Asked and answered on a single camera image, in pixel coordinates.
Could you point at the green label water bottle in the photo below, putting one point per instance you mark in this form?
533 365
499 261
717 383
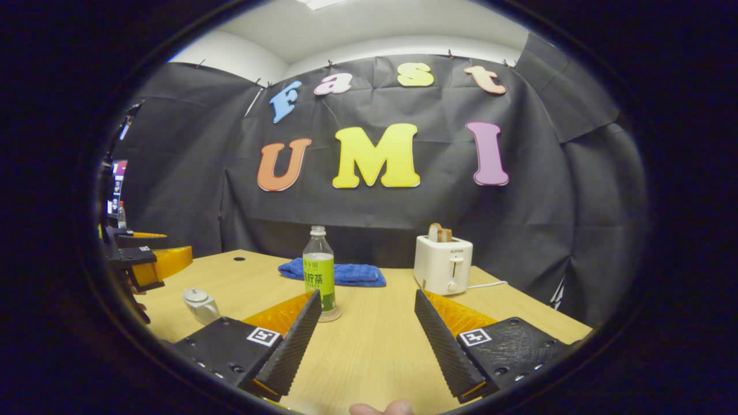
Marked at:
319 271

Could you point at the white toaster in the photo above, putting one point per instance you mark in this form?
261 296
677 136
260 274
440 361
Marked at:
441 265

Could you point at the light toast slice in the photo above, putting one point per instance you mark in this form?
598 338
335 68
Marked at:
433 232

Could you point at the computer monitor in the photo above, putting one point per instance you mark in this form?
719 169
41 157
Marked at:
118 184

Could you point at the dark toast slice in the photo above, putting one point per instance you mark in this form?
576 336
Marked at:
446 235

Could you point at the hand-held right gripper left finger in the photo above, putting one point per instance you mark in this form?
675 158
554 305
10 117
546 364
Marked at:
291 346

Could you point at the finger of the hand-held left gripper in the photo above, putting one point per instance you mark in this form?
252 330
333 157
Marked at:
138 262
135 241

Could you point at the white teacup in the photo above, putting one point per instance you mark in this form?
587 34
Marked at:
204 311

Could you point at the blue towel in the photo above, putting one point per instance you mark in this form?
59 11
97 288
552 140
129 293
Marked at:
357 274

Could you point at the red cap plastic bottle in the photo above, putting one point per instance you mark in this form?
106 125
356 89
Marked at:
121 218

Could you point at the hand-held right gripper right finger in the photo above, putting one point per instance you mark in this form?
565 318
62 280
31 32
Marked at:
444 346

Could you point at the round cork coaster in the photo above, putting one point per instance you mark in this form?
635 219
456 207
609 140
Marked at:
334 315

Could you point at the white teacup lid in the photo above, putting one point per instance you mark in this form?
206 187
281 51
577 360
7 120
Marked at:
195 296

